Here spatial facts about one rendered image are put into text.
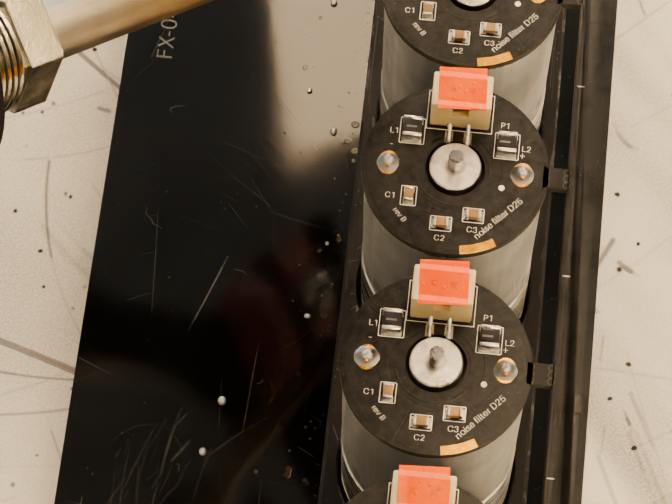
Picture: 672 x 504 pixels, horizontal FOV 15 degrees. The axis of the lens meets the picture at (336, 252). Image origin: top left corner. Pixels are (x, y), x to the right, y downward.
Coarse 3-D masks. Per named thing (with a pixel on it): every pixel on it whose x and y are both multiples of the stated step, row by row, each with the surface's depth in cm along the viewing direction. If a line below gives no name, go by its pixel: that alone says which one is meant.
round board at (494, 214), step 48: (384, 144) 34; (432, 144) 34; (480, 144) 34; (528, 144) 34; (384, 192) 34; (432, 192) 34; (480, 192) 34; (528, 192) 34; (432, 240) 34; (480, 240) 34
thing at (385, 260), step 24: (456, 144) 34; (432, 168) 34; (480, 168) 34; (456, 192) 34; (384, 240) 34; (528, 240) 35; (384, 264) 35; (408, 264) 34; (480, 264) 34; (504, 264) 35; (528, 264) 36; (504, 288) 35
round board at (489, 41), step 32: (384, 0) 35; (416, 0) 35; (448, 0) 35; (512, 0) 35; (544, 0) 35; (416, 32) 35; (448, 32) 35; (480, 32) 35; (512, 32) 35; (544, 32) 35; (448, 64) 35; (480, 64) 35
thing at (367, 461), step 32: (416, 352) 33; (448, 352) 33; (416, 384) 33; (448, 384) 33; (352, 416) 33; (352, 448) 34; (384, 448) 33; (512, 448) 34; (352, 480) 36; (384, 480) 34; (480, 480) 34
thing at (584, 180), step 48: (576, 0) 35; (576, 96) 35; (576, 144) 34; (576, 192) 34; (576, 240) 34; (576, 288) 33; (576, 336) 33; (576, 384) 33; (576, 432) 33; (576, 480) 32
